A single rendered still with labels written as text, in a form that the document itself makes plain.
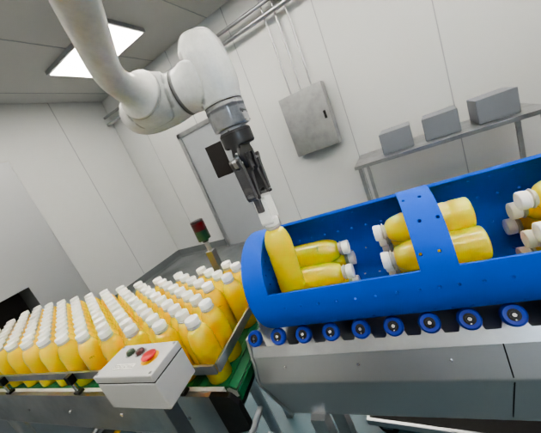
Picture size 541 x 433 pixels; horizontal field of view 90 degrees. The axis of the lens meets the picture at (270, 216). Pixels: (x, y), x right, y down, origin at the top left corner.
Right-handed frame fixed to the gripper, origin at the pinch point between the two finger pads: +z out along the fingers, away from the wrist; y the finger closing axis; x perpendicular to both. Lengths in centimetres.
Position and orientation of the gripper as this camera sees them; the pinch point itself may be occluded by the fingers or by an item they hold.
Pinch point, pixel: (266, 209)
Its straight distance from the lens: 67.2
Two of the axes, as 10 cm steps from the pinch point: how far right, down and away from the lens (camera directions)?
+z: 3.7, 9.0, 2.3
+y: 3.0, -3.5, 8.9
